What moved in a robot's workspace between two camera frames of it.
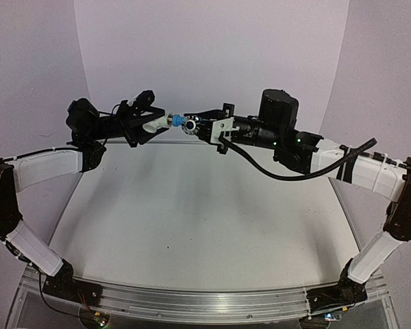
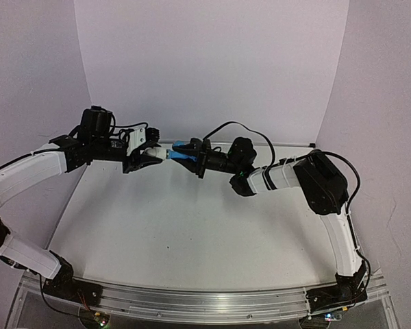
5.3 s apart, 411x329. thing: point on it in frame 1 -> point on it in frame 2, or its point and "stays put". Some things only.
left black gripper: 131,119 -> 138,160
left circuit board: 101,319 stays put
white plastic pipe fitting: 154,125 -> 156,151
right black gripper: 211,114 -> 190,164
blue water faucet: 177,120 -> 170,154
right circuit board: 331,317 stays put
